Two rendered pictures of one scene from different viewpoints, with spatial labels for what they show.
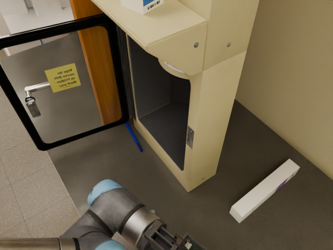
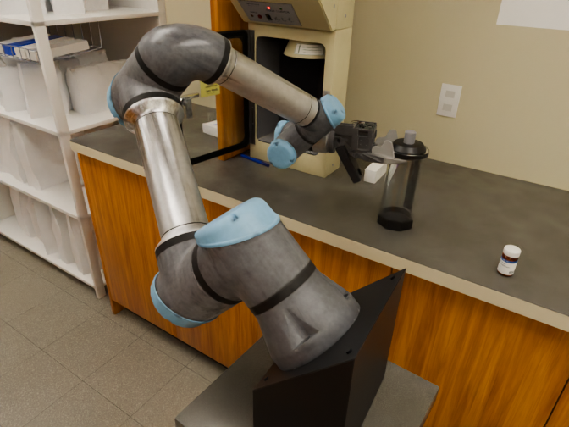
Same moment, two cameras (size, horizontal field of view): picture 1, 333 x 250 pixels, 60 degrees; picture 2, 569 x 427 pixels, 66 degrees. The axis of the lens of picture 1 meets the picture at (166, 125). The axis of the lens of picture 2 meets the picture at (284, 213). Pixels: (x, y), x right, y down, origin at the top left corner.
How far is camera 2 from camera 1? 101 cm
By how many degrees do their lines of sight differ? 27
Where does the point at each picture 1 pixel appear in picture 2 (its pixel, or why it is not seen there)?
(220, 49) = (342, 17)
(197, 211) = (339, 184)
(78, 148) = (207, 173)
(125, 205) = not seen: hidden behind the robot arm
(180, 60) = (328, 13)
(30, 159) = (62, 317)
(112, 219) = not seen: hidden behind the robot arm
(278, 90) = (361, 106)
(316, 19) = (376, 36)
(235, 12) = not seen: outside the picture
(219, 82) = (342, 47)
